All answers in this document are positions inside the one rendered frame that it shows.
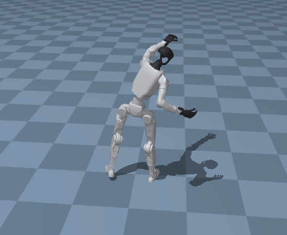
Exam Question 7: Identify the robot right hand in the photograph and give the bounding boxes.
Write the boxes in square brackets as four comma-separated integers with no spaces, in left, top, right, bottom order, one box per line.
[178,107,197,118]

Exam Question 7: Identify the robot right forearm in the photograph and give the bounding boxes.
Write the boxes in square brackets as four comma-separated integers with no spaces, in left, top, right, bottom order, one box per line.
[161,100,182,115]

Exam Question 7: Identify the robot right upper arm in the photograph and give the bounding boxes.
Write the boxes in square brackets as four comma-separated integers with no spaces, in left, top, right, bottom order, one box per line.
[156,74,169,108]

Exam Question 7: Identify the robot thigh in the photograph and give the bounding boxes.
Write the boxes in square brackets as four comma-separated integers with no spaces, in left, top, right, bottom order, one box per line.
[142,109,156,154]
[113,104,129,144]

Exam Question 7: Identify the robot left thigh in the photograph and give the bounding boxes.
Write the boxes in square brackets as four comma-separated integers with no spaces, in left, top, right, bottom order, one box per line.
[113,104,129,144]

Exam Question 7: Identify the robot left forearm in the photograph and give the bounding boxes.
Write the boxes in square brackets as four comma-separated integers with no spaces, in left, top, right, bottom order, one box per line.
[149,41,167,52]

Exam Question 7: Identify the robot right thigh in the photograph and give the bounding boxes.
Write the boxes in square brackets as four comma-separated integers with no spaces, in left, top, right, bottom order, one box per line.
[142,109,156,154]

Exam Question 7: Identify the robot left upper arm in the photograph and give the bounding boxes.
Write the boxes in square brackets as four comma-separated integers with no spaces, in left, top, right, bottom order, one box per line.
[140,48,156,66]

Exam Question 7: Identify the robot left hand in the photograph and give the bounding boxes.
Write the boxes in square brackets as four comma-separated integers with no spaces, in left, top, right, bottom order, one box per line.
[163,34,177,47]

